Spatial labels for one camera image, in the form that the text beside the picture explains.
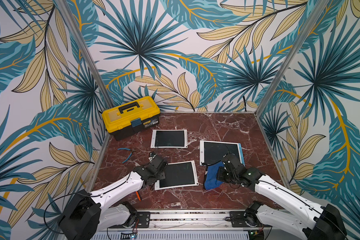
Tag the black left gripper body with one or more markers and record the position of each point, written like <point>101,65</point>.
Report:
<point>160,176</point>

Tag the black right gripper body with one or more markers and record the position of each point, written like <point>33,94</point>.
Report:
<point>228,165</point>

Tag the blue microfiber cloth black trim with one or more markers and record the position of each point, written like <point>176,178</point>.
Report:
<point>211,181</point>

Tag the white drawing tablet front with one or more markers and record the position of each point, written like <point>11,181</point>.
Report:
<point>178,175</point>

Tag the white drawing tablet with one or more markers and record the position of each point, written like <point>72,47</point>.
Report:
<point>169,139</point>
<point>178,175</point>

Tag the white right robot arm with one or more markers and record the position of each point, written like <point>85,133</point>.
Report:
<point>288,204</point>

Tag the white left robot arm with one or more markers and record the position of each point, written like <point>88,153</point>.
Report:
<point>108,198</point>

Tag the blue framed drawing tablet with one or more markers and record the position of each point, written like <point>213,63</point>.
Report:
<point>212,152</point>

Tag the white drawing tablet rear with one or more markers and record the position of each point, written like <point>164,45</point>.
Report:
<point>169,139</point>

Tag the yellow black toolbox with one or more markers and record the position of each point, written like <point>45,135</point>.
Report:
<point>128,119</point>

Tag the blue handled pliers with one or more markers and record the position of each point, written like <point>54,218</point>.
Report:
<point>128,154</point>

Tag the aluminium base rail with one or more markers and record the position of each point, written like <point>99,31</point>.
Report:
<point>181,218</point>

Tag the right aluminium corner post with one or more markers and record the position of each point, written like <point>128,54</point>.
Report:
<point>306,29</point>

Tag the aluminium corner post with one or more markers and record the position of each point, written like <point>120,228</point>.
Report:
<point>77,35</point>
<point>306,29</point>

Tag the left aluminium corner post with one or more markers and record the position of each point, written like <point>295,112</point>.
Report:
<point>77,35</point>

